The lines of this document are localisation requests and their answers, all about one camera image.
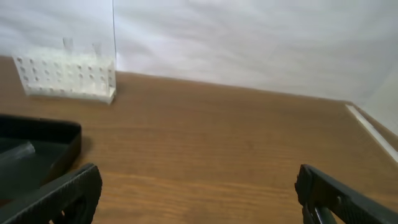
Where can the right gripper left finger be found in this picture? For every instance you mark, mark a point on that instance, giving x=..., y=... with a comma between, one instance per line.
x=56, y=199

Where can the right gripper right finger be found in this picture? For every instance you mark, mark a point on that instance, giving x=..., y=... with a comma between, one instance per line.
x=342, y=205

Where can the black tray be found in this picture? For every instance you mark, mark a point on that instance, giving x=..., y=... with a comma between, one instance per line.
x=53, y=130

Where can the white test tube rack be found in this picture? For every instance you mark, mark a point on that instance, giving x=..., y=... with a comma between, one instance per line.
x=62, y=84

